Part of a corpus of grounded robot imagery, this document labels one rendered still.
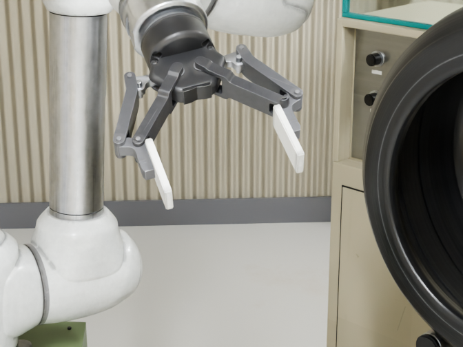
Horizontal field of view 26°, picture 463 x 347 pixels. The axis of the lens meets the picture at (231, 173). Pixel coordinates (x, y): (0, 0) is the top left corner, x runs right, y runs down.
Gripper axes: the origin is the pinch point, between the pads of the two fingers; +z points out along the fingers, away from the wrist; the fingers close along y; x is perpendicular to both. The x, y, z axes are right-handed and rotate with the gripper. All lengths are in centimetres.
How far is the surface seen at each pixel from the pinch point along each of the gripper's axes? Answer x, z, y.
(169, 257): -280, -172, -29
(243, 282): -266, -142, -51
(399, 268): -58, -16, -33
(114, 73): -241, -246, -28
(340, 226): -137, -75, -55
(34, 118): -256, -246, 9
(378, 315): -150, -53, -57
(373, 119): -42, -34, -35
